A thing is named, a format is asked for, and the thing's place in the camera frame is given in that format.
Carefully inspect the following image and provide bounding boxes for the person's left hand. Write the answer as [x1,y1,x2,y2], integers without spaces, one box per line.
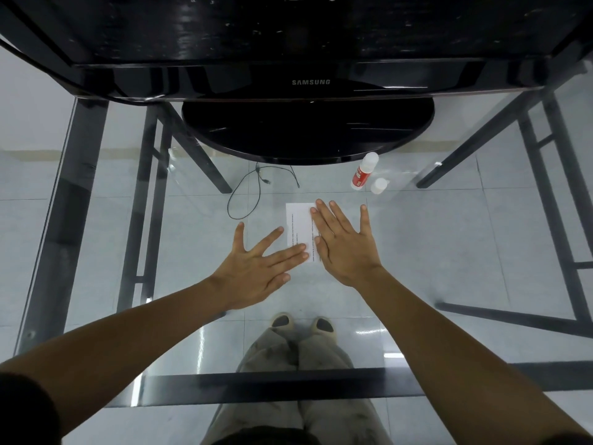
[208,222,309,312]

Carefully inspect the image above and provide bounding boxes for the person's right hand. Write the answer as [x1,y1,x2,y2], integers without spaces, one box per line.
[310,199,388,289]

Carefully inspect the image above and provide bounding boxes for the black monitor with round stand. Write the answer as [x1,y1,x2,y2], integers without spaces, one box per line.
[0,0,593,166]

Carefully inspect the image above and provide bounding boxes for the person's left forearm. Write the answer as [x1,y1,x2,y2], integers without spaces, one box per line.
[0,274,232,438]

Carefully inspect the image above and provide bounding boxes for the person's right forearm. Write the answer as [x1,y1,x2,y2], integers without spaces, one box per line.
[356,268,593,445]

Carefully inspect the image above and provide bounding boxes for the thin black cable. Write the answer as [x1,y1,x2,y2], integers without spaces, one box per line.
[226,163,301,221]

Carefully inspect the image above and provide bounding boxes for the black metal table frame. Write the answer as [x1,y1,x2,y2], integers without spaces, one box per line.
[14,41,593,408]

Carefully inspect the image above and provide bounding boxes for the white glue stick red label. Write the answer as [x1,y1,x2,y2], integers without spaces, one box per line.
[351,152,380,191]

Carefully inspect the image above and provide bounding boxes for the white printed paper sheet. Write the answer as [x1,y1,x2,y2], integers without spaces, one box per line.
[285,202,325,266]

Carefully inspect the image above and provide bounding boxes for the beige trousers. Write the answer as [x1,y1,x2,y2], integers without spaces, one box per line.
[201,326,392,445]

